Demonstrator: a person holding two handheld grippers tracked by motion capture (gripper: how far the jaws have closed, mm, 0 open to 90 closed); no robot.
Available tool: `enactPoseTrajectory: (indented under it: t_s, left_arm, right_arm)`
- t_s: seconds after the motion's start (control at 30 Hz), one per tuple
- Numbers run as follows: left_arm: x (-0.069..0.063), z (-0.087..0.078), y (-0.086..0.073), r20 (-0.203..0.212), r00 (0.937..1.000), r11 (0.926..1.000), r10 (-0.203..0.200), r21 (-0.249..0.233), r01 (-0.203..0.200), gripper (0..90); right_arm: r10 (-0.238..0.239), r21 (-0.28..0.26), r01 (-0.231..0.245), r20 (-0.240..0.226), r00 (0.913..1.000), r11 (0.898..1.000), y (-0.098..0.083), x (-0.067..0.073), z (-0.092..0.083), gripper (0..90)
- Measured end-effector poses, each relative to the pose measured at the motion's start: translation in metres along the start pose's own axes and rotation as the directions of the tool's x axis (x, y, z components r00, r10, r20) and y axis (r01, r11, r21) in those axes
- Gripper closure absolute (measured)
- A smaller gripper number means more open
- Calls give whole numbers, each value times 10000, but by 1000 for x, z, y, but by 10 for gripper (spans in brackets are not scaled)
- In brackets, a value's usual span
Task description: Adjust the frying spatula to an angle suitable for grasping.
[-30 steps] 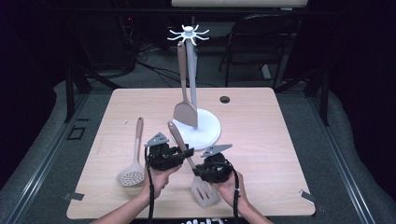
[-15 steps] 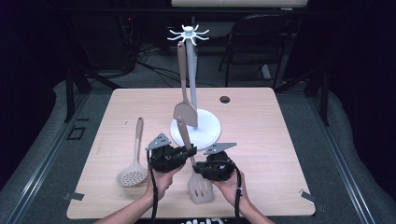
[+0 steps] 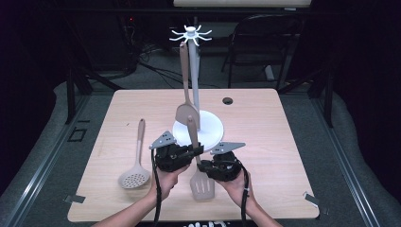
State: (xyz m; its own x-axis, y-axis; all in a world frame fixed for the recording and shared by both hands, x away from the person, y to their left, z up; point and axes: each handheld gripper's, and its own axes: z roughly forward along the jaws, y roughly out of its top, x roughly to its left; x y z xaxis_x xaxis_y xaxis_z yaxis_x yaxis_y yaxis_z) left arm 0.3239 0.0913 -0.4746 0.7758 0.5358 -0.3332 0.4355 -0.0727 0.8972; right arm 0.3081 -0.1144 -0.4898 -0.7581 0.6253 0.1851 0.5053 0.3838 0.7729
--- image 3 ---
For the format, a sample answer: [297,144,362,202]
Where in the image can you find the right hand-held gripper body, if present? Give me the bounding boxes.
[207,141,247,183]

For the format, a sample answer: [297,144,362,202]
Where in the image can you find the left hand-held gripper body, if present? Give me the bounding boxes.
[148,131,193,173]

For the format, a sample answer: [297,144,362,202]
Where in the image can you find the beige slotted spatula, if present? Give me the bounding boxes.
[186,115,217,201]

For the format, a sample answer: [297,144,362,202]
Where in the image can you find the white utensil stand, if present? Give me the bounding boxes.
[168,25,225,154]

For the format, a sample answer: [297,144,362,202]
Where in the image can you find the beige solid spatula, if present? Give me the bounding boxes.
[174,42,201,131]

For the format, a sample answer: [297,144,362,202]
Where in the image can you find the beige perforated skimmer spoon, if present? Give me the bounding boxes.
[117,118,151,189]

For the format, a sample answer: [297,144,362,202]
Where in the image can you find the person's right hand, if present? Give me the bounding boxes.
[215,170,254,209]

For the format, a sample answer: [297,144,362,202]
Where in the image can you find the person's left hand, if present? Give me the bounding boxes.
[150,164,192,201]

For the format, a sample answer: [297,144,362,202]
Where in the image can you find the black device with white marks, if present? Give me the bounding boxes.
[183,220,231,227]

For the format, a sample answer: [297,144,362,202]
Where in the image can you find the grey tape piece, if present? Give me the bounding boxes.
[303,191,320,209]
[64,194,86,204]

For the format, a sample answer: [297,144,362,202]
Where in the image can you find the black metal stand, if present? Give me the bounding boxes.
[277,67,335,129]
[64,62,124,126]

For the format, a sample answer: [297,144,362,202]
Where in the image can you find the black folding chair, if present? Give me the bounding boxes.
[221,13,304,91]

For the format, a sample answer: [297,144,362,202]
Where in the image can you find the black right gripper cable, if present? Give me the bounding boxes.
[235,160,252,227]

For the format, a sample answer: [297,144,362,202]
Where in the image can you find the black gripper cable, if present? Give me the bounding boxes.
[150,148,164,227]
[235,160,252,227]

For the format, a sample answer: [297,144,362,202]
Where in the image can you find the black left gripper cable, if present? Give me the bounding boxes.
[150,148,164,227]

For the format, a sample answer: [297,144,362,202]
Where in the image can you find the black floor cables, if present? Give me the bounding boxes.
[138,44,221,89]

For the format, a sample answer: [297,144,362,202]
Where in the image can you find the aluminium floor rail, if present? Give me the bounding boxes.
[3,94,93,227]
[310,97,382,227]

